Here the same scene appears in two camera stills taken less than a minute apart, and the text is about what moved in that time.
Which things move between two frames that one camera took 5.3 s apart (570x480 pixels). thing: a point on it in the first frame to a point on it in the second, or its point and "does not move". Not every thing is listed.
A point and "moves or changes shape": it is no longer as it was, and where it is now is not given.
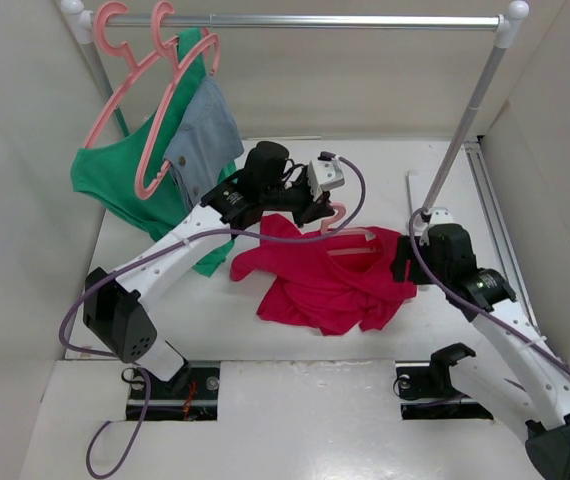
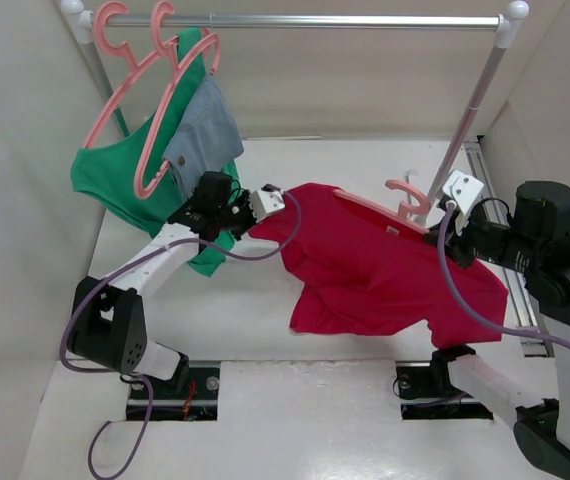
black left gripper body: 295,198 to 236,217
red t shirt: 332,283 moves or changes shape
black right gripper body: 417,273 to 484,240
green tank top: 130,179 does not move
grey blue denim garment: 208,139 does not move
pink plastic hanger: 349,231 to 401,216
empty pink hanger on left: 136,67 does not move
